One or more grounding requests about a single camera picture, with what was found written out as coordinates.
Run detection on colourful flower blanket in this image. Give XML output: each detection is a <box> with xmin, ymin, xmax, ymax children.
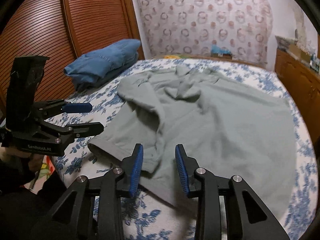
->
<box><xmin>163</xmin><ymin>54</ymin><xmax>190</xmax><ymax>59</ymax></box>

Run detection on brown louvered wardrobe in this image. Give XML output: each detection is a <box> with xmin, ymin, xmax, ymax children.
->
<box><xmin>1</xmin><ymin>0</ymin><xmax>140</xmax><ymax>111</ymax></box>

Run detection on grey-green shorts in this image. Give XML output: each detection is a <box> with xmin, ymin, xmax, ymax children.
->
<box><xmin>88</xmin><ymin>65</ymin><xmax>297</xmax><ymax>218</ymax></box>

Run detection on ring-patterned sheer curtain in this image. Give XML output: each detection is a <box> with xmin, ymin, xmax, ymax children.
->
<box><xmin>137</xmin><ymin>0</ymin><xmax>273</xmax><ymax>65</ymax></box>

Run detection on person's left hand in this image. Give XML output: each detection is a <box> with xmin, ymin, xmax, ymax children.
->
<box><xmin>1</xmin><ymin>146</ymin><xmax>44</xmax><ymax>172</ymax></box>

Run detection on long wooden sideboard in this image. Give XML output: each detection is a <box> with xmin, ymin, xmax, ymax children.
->
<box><xmin>274</xmin><ymin>49</ymin><xmax>320</xmax><ymax>143</ymax></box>

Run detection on folded blue jeans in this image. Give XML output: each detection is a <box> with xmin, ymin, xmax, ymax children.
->
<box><xmin>63</xmin><ymin>39</ymin><xmax>141</xmax><ymax>92</ymax></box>

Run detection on cardboard box on sideboard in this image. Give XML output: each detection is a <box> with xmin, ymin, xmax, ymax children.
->
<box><xmin>289</xmin><ymin>44</ymin><xmax>311</xmax><ymax>63</ymax></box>

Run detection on cardboard box with blue bag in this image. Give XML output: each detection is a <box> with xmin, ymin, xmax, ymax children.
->
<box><xmin>211</xmin><ymin>44</ymin><xmax>233</xmax><ymax>59</ymax></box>

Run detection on beige lace side curtain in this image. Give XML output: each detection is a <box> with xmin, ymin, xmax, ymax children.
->
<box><xmin>291</xmin><ymin>1</ymin><xmax>307</xmax><ymax>52</ymax></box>

